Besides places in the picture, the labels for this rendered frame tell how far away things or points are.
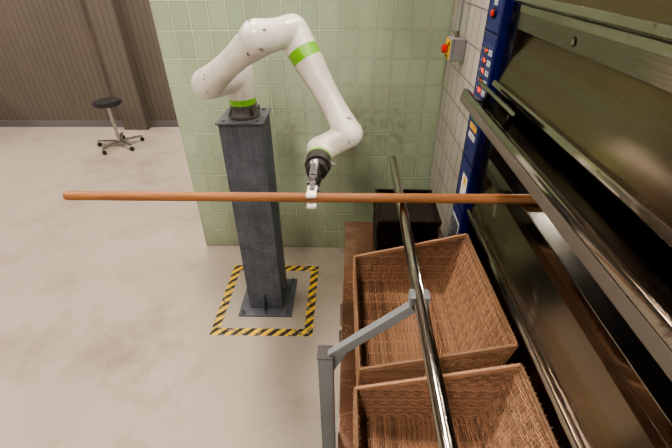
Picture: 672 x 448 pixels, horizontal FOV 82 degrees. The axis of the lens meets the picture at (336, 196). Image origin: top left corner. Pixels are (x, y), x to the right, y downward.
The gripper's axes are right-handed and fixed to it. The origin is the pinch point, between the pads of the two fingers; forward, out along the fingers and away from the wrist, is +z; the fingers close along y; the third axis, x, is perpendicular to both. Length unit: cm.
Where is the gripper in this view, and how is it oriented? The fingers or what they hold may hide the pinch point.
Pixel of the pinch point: (312, 196)
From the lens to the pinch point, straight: 120.9
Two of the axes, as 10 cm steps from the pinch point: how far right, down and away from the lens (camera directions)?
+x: -10.0, -0.1, 0.4
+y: 0.1, 8.5, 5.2
